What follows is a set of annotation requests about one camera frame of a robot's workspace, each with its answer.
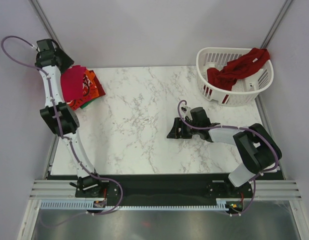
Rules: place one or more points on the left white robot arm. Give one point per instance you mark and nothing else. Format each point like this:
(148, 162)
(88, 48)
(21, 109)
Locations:
(63, 122)

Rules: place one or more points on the white plastic laundry basket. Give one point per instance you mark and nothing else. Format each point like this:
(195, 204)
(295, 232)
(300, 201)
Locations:
(244, 90)

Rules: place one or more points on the bright red t-shirt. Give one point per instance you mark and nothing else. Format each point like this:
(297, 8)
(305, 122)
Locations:
(72, 83)

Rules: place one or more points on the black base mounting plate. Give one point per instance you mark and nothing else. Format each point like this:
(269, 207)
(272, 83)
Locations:
(169, 190)

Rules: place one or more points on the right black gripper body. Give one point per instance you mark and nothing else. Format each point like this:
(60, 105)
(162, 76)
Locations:
(189, 121)

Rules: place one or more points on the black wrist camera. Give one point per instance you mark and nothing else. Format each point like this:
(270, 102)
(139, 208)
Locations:
(46, 45)
(199, 118)

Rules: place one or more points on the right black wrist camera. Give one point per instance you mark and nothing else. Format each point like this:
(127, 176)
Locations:
(199, 118)

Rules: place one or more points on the green folded t-shirt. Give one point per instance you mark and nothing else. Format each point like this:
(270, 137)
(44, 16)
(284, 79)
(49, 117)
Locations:
(87, 103)

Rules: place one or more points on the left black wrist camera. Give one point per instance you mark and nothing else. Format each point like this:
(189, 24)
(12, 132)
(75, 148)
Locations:
(46, 45)

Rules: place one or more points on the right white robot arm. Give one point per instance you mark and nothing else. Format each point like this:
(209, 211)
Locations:
(257, 149)

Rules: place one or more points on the aluminium extrusion rail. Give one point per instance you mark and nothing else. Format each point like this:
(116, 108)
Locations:
(52, 190)

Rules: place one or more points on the orange folded t-shirt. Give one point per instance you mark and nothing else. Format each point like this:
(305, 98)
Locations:
(90, 90)

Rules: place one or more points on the red coca-cola print t-shirt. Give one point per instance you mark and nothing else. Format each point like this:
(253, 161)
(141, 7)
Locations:
(76, 103)

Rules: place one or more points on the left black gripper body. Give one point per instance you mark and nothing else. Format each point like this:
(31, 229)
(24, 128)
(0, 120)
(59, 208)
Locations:
(59, 53)

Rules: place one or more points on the dark red folded t-shirt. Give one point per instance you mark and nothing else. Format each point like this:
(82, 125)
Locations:
(99, 87)

